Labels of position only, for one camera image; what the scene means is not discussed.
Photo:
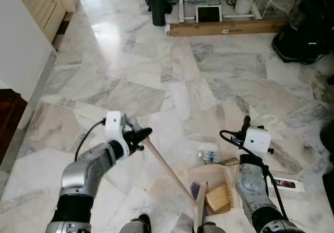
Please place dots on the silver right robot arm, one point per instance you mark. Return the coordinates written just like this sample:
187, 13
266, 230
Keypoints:
253, 186

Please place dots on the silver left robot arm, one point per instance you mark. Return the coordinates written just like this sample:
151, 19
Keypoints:
83, 173

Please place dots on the brown flat stick scrap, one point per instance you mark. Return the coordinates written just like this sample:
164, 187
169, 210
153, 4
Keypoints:
230, 161

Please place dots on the clear plastic bottle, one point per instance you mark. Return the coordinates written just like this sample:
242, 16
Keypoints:
210, 156

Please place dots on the white printed flat box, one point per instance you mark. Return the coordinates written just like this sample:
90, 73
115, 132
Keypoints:
287, 183

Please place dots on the brown cardboard box scrap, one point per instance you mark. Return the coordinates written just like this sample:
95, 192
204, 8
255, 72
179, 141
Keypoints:
218, 198

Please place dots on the grey left robot foot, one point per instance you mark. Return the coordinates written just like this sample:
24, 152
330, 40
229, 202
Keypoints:
136, 225

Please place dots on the grey robot foot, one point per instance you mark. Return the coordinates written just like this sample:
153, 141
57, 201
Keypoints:
209, 228
136, 225

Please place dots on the black bulky object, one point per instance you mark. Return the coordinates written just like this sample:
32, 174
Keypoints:
329, 134

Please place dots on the grey right robot foot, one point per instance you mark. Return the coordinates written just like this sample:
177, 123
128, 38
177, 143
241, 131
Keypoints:
209, 228

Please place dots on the long brown cardboard box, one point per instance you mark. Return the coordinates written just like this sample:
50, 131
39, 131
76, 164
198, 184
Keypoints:
224, 28

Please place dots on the black vacuum cleaner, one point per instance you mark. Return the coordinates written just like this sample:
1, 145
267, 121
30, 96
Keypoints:
308, 29

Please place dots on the white framed black tablet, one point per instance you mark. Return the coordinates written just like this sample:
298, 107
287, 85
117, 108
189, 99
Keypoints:
209, 14

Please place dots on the dark wooden staircase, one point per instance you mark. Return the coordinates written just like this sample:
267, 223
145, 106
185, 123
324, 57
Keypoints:
10, 121

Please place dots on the beige louvred door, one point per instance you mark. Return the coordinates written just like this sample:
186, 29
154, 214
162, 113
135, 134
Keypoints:
44, 6

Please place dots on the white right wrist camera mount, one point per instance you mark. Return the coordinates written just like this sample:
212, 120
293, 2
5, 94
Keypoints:
257, 140

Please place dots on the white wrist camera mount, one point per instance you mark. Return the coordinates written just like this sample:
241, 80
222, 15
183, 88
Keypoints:
114, 129
257, 140

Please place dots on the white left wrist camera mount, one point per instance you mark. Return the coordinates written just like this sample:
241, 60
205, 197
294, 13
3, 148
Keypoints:
114, 129

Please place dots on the black upright post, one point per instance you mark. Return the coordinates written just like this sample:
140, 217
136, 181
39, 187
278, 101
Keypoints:
158, 3

